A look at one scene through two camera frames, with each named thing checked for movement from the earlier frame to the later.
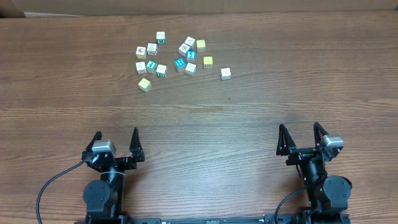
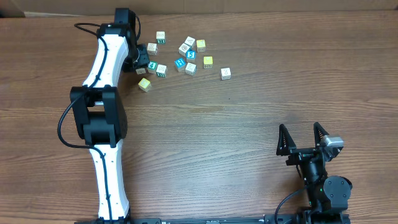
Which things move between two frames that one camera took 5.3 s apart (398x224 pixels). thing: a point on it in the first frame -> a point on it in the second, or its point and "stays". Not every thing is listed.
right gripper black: [306, 155] stays
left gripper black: [116, 161] -> [142, 58]
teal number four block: [151, 66] stays
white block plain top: [140, 68] stays
